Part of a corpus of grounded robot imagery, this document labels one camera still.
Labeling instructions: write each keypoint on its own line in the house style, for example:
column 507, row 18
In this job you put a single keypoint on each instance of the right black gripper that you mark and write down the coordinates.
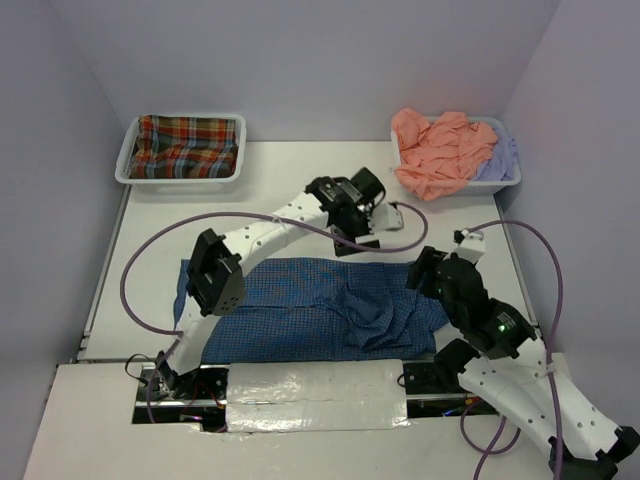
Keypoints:
column 423, row 261

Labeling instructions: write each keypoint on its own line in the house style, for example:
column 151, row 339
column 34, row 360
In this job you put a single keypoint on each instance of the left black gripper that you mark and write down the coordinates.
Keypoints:
column 366, row 227

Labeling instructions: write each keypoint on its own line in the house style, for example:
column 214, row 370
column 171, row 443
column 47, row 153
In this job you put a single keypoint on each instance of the blue checked long sleeve shirt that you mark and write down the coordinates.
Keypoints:
column 312, row 309

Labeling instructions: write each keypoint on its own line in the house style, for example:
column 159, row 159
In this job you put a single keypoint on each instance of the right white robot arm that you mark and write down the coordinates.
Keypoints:
column 500, row 358

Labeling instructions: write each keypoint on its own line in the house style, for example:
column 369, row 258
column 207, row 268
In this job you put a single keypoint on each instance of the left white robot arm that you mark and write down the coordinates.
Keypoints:
column 220, row 262

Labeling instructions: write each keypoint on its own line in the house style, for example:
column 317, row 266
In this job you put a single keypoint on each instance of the right white plastic basket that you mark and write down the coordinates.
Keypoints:
column 473, row 188

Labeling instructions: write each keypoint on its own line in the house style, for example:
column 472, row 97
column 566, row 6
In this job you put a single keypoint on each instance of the white plastic basket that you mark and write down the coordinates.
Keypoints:
column 473, row 188
column 125, row 155

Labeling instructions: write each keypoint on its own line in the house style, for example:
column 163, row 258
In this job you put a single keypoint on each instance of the salmon orange shirt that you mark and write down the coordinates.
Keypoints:
column 440, row 157

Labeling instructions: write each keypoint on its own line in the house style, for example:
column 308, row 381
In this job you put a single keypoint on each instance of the lavender shirt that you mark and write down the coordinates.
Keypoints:
column 501, row 166

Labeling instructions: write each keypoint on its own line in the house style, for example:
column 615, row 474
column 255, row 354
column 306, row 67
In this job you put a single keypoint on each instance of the silver foil tape sheet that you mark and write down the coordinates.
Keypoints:
column 315, row 396

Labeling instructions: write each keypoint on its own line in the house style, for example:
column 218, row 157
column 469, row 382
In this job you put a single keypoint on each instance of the left white plastic basket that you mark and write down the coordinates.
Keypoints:
column 125, row 155

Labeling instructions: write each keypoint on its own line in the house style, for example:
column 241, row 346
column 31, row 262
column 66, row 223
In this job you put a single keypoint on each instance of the orange plaid folded shirt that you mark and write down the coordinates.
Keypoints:
column 170, row 148

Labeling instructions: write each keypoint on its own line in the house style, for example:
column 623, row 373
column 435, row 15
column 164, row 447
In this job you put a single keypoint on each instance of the white cardboard front cover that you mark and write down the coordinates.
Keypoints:
column 87, row 432

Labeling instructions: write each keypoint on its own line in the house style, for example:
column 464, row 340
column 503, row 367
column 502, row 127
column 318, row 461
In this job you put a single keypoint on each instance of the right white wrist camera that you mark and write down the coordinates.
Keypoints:
column 470, row 246

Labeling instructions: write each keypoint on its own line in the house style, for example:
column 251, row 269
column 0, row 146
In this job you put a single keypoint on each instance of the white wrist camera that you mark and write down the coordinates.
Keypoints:
column 386, row 217
column 470, row 246

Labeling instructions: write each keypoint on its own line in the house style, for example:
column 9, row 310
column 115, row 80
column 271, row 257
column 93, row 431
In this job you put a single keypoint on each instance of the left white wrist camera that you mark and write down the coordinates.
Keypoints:
column 386, row 217

